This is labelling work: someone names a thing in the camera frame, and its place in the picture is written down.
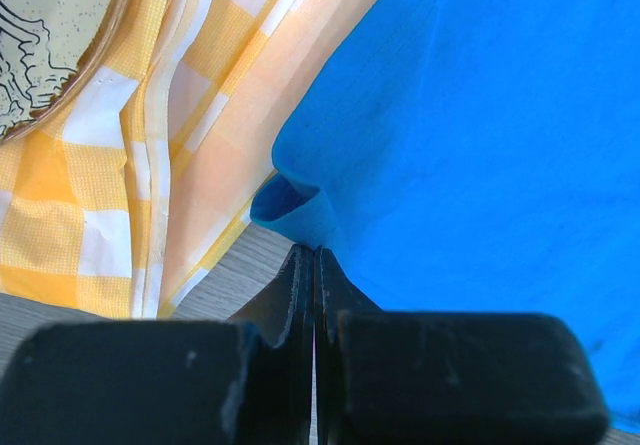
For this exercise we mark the beige round plate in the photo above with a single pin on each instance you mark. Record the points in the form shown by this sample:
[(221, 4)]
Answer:
[(49, 50)]

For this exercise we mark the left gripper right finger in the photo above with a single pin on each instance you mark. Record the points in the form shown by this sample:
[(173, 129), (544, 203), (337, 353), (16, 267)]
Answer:
[(388, 377)]

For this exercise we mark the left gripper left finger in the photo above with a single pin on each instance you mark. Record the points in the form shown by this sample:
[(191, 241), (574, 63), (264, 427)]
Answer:
[(244, 380)]

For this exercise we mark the yellow checkered cloth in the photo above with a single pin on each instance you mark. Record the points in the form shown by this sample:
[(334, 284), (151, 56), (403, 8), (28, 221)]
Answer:
[(125, 200)]

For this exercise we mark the blue t shirt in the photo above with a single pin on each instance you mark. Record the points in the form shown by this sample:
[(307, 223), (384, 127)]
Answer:
[(479, 155)]

